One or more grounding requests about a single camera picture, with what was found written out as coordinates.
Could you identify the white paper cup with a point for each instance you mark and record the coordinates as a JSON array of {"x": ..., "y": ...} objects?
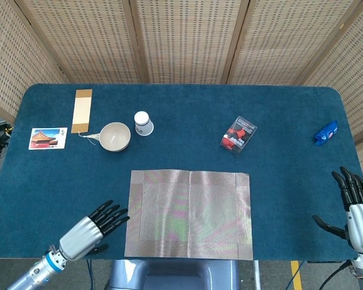
[{"x": 142, "y": 122}]

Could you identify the palace photo postcard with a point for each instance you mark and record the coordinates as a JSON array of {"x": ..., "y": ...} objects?
[{"x": 48, "y": 139}]

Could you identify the blue snack packet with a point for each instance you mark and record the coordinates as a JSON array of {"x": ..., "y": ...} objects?
[{"x": 326, "y": 133}]

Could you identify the beige gold bookmark with tassel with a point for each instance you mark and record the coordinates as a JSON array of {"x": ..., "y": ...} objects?
[{"x": 81, "y": 111}]

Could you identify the beige bowl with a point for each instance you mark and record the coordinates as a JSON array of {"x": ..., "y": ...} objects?
[{"x": 115, "y": 137}]

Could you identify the woven bamboo folding screen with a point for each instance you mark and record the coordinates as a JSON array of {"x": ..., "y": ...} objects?
[{"x": 184, "y": 39}]

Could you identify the white table leg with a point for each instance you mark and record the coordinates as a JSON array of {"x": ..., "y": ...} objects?
[{"x": 257, "y": 276}]

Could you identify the clear box of red-black parts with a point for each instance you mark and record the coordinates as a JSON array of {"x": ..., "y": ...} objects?
[{"x": 237, "y": 136}]

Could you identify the teal plush table cover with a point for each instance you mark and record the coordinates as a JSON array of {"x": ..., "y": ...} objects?
[{"x": 63, "y": 187}]

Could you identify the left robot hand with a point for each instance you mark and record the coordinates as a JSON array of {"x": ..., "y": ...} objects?
[{"x": 78, "y": 238}]

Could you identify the blue-grey robot torso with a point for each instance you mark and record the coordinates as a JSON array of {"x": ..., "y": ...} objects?
[{"x": 169, "y": 275}]

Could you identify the grey woven placemat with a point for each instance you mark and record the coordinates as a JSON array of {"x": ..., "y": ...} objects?
[{"x": 187, "y": 214}]

